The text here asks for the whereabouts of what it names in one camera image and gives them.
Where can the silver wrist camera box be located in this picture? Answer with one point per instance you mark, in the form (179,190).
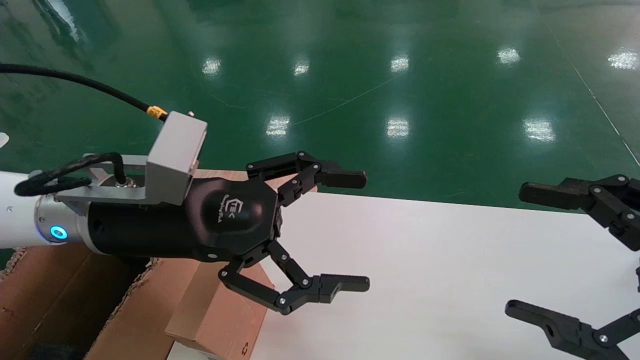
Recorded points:
(175,155)

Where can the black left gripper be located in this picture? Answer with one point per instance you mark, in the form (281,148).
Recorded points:
(225,220)

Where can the large brown cardboard box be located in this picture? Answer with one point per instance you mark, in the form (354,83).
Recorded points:
(50,300)

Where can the white rounded object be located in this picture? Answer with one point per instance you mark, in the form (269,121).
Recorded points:
(3,140)

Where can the small brown cardboard box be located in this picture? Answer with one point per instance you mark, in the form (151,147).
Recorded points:
(220,320)

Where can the silver camera bracket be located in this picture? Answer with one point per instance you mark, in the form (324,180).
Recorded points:
(107,192)

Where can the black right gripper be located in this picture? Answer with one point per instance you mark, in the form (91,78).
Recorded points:
(638,280)

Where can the wooden board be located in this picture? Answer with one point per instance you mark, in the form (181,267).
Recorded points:
(220,174)

